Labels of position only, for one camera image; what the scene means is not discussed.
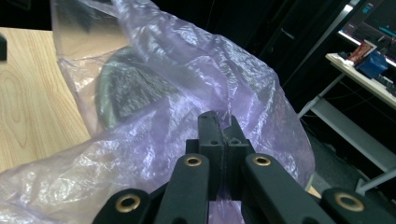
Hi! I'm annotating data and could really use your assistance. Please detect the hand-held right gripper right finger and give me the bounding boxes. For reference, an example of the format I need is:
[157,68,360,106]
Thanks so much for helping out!
[222,115,256,201]

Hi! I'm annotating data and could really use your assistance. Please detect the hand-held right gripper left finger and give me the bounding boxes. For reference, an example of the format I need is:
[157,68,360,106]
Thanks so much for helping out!
[185,110,226,201]

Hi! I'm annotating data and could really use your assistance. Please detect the translucent purple plastic bag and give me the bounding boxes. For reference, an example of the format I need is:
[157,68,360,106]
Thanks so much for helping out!
[0,0,316,224]

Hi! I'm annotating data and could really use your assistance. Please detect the dark grey object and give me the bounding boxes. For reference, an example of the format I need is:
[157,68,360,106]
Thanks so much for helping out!
[94,46,182,131]

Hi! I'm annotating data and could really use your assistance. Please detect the grey metal stand pole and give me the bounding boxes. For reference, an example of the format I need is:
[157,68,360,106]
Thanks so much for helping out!
[281,3,360,89]

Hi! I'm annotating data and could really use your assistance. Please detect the red packet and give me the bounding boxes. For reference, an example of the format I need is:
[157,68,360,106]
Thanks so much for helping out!
[347,39,378,65]

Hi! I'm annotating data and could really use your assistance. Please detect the blue box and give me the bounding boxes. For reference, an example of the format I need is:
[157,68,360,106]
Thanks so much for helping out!
[354,49,389,79]

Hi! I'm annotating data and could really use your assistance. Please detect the black keyboard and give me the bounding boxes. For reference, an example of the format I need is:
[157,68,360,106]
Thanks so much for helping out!
[374,74,396,97]

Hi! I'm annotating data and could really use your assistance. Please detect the computer monitor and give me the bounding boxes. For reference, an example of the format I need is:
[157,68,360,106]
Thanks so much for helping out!
[338,0,396,68]

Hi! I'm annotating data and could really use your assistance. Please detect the small black object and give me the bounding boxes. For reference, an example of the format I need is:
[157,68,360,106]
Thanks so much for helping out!
[0,33,8,62]

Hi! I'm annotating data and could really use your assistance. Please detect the white desk with grey frame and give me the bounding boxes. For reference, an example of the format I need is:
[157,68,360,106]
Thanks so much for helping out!
[297,52,396,196]

